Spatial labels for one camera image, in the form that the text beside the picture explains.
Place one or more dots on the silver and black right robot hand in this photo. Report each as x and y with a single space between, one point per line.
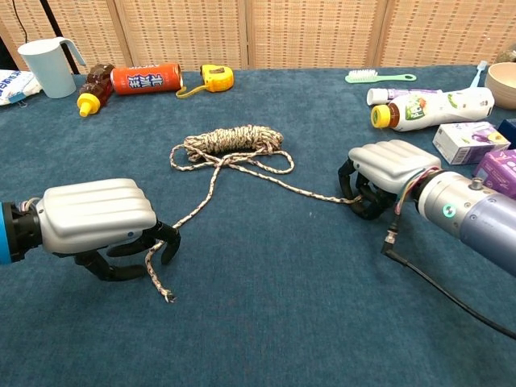
391 165

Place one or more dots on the silver and black left robot hand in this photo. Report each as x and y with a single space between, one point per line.
92 213

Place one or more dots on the white and purple toothpaste tube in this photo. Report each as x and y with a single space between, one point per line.
379 96

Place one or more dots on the white drink bottle yellow cap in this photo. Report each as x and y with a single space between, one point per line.
435 109

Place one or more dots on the white carton with purple print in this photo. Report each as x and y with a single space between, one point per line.
463 143

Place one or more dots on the mint green hairbrush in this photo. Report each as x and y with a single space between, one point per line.
363 76

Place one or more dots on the purple box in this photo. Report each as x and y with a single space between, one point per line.
500 167

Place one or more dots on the dark blue box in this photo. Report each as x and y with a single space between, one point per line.
508 129

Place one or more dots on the brown bottle with yellow cap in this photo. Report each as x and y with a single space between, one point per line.
98 86

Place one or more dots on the light blue toothbrush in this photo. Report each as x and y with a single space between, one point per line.
479 70

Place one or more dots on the beige bowl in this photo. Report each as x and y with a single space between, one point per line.
504 90

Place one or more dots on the orange soda can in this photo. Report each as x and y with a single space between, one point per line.
145 79

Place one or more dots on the white bag with blue print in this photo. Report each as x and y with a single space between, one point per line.
16 86

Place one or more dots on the pale blue plastic pitcher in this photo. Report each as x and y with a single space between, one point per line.
44 72

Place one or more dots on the bamboo folding screen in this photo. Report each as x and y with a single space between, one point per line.
282 32

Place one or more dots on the yellow tape measure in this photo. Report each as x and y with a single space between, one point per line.
217 78

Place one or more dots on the blue carpet table cover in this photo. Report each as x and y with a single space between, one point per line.
282 322

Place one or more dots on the black tripod stand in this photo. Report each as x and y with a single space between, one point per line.
52 16

